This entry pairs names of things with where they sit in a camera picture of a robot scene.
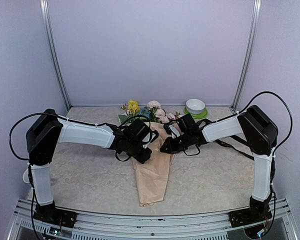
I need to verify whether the white paper cup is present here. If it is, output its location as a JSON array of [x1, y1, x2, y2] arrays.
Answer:
[[22, 168, 30, 184]]

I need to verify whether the green pink wrapping paper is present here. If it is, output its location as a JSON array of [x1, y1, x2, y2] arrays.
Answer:
[[132, 122, 175, 207]]

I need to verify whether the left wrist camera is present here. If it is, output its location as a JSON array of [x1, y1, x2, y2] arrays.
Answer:
[[141, 130, 159, 149]]

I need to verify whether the aluminium frame post right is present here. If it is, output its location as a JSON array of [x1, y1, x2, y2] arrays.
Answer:
[[231, 0, 262, 111]]

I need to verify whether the yellow fake flower stem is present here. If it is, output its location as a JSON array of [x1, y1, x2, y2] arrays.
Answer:
[[118, 99, 140, 125]]

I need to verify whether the aluminium frame post left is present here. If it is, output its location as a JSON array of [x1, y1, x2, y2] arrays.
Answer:
[[40, 0, 72, 112]]

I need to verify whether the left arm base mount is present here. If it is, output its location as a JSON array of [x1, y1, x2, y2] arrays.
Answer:
[[33, 208, 78, 229]]

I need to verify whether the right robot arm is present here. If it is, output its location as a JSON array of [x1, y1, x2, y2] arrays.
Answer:
[[159, 105, 278, 222]]

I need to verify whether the aluminium frame post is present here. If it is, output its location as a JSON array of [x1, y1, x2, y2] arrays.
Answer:
[[40, 0, 72, 112], [231, 0, 262, 111]]

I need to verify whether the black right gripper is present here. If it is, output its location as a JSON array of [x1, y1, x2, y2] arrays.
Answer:
[[160, 131, 192, 153]]

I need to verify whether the green plate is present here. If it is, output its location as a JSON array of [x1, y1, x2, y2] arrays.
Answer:
[[184, 106, 208, 119]]

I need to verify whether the aluminium front rail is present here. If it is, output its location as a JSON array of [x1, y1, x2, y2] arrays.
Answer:
[[7, 198, 298, 240]]

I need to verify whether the white ceramic bowl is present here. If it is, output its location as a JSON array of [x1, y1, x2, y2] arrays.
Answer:
[[185, 98, 206, 115]]

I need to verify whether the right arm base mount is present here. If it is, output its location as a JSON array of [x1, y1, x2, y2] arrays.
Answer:
[[228, 206, 273, 228]]

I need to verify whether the blue fake flower stem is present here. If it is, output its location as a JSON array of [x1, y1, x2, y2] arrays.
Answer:
[[138, 106, 151, 120]]

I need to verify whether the pink rose stem bunch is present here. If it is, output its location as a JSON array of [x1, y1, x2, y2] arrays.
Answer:
[[154, 108, 183, 124]]

